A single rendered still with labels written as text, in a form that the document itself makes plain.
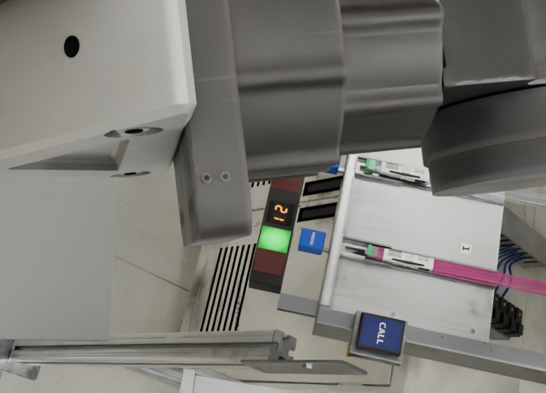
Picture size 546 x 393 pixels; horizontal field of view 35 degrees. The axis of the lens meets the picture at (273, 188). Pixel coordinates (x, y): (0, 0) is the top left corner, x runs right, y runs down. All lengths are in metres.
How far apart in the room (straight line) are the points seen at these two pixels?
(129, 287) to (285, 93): 1.48
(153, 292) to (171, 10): 1.55
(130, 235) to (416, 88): 1.48
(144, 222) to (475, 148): 1.48
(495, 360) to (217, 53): 0.82
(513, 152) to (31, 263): 0.68
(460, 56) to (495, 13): 0.02
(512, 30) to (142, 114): 0.13
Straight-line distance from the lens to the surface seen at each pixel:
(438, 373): 1.37
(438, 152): 0.31
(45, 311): 0.91
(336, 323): 1.00
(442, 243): 1.06
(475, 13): 0.28
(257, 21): 0.25
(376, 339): 0.97
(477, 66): 0.28
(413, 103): 0.27
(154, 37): 0.22
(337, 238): 1.02
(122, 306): 1.70
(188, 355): 1.17
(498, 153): 0.30
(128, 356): 1.28
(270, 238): 1.05
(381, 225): 1.06
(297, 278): 1.52
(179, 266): 1.80
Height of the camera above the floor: 1.38
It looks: 44 degrees down
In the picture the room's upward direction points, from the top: 79 degrees clockwise
